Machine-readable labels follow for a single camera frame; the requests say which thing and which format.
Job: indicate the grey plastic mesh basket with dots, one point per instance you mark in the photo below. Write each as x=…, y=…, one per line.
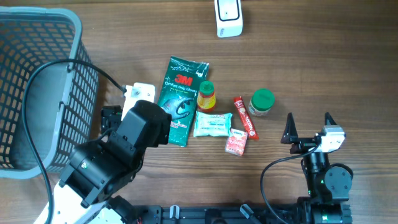
x=45, y=96

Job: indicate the green lid jar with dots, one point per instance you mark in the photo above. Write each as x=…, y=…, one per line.
x=261, y=102

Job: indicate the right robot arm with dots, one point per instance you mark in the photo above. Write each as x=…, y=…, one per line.
x=328, y=184

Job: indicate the green 3M gloves packet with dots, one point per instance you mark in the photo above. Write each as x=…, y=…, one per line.
x=178, y=96

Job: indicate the red sachet pack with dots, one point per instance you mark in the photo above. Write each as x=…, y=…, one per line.
x=245, y=118

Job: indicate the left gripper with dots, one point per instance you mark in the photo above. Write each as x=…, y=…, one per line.
x=111, y=117

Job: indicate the red white tissue packet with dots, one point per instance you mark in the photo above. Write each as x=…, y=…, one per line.
x=236, y=142

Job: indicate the mint green wipes packet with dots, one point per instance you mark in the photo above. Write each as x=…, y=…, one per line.
x=215, y=125

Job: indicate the sriracha bottle green cap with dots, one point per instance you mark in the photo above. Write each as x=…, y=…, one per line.
x=206, y=99

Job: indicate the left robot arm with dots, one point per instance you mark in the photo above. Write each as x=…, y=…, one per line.
x=97, y=169

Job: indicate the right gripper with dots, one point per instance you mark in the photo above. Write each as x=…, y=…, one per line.
x=290, y=136

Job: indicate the white barcode scanner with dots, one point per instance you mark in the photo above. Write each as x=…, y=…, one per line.
x=229, y=18

